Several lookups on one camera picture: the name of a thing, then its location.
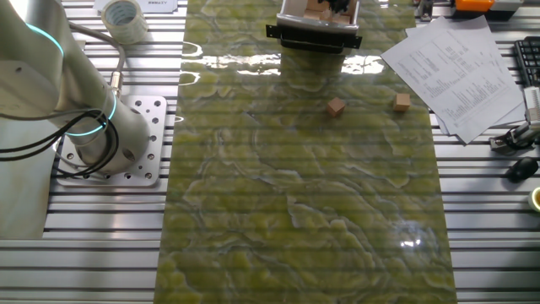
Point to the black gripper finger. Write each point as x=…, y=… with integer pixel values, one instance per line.
x=333, y=3
x=344, y=4

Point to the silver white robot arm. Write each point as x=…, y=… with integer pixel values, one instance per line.
x=42, y=84

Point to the wooden block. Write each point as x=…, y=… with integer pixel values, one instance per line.
x=316, y=6

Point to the small wooden cube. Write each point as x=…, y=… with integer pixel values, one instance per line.
x=401, y=102
x=336, y=106

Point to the printed paper sheet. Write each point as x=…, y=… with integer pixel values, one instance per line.
x=472, y=29
x=455, y=80

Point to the white sheet with short text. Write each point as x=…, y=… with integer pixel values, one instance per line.
x=156, y=5

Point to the green marble pattern mat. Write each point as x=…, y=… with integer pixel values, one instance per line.
x=295, y=190

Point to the black keyboard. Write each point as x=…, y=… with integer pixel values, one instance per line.
x=527, y=59

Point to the clear tape roll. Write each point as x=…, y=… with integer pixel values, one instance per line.
x=124, y=21

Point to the black metal clamp tool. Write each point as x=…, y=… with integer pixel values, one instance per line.
x=512, y=137

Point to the black rounded object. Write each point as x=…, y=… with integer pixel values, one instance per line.
x=523, y=169

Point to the pale green tape roll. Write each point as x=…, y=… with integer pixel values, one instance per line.
x=536, y=199

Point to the small metal bracket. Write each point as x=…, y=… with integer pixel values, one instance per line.
x=424, y=9

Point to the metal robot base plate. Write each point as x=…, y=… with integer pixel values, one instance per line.
x=154, y=126

